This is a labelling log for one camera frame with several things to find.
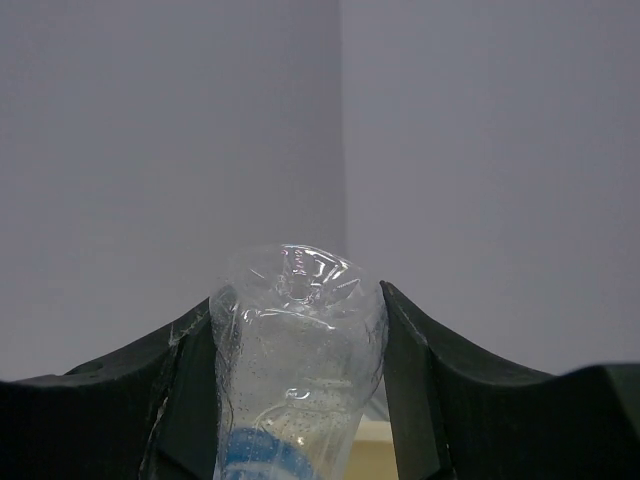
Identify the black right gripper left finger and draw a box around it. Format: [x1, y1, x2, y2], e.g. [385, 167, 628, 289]
[1, 301, 218, 479]

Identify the clear bottle blue-white cap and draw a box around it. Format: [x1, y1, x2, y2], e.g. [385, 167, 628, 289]
[209, 244, 388, 479]

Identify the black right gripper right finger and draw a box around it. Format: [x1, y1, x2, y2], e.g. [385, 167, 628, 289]
[382, 282, 639, 479]

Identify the beige plastic bin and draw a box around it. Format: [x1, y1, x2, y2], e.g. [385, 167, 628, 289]
[344, 420, 398, 480]

